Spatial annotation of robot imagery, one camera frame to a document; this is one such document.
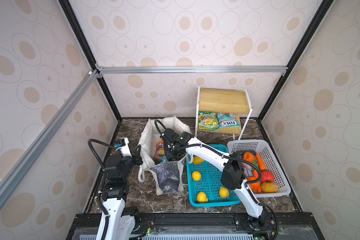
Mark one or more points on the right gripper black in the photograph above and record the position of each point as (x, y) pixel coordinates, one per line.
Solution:
(167, 155)

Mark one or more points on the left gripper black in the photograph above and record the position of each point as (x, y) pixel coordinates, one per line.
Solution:
(136, 157)

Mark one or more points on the orange fruit candy bag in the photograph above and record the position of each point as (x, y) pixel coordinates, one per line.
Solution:
(160, 151)

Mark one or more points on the cream canvas grocery bag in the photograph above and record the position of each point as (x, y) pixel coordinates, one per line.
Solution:
(167, 175)

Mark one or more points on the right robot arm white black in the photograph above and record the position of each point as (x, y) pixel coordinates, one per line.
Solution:
(231, 166)

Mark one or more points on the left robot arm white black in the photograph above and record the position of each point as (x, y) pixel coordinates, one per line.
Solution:
(117, 221)

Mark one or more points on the green lemon candy bag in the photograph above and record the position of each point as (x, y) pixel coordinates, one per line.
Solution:
(208, 121)

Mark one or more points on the teal Fox's candy bag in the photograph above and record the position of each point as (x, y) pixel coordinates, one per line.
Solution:
(227, 120)

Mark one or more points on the yellow lemon upper left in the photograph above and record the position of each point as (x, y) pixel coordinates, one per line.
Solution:
(197, 160)

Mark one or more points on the yellow lemon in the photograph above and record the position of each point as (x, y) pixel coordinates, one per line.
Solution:
(197, 160)
(224, 193)
(196, 176)
(202, 197)

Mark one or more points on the yellow lemon middle left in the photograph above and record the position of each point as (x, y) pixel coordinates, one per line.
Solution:
(196, 176)

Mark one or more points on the teal plastic basket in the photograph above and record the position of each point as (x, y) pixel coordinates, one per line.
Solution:
(210, 184)

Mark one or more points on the yellow lemon bottom left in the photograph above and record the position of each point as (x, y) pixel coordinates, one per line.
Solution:
(202, 197)

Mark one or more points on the yellow lemon bottom right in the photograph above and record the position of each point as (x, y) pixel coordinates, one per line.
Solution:
(224, 193)

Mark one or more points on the orange bell pepper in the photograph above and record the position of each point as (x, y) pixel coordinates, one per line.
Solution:
(249, 157)

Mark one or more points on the orange carrot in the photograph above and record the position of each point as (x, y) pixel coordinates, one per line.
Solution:
(260, 162)

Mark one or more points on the silver aluminium crossbar left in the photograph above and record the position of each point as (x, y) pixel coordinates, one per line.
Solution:
(22, 167)

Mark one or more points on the silver aluminium crossbar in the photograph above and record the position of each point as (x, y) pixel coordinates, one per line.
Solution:
(22, 167)
(193, 70)

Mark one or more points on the red tomato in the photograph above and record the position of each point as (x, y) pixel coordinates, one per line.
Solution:
(267, 176)

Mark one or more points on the silver aluminium crossbar back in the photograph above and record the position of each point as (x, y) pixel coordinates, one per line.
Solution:
(193, 70)

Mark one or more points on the white plastic basket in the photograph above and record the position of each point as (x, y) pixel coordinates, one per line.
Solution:
(270, 161)

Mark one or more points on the yellow orange mango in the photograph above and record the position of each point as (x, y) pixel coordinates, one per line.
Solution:
(268, 187)

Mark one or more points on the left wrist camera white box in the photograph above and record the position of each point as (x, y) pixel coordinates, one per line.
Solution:
(123, 145)

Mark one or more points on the white wire wooden shelf rack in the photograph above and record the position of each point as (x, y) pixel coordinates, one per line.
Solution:
(226, 101)

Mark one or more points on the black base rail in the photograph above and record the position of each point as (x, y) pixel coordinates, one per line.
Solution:
(228, 226)

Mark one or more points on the black corner frame post left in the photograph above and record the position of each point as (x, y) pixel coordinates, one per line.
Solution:
(84, 44)

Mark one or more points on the black corner frame post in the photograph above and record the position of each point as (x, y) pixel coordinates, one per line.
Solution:
(313, 26)
(84, 44)

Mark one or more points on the black corner frame post right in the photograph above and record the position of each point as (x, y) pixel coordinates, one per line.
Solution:
(313, 26)

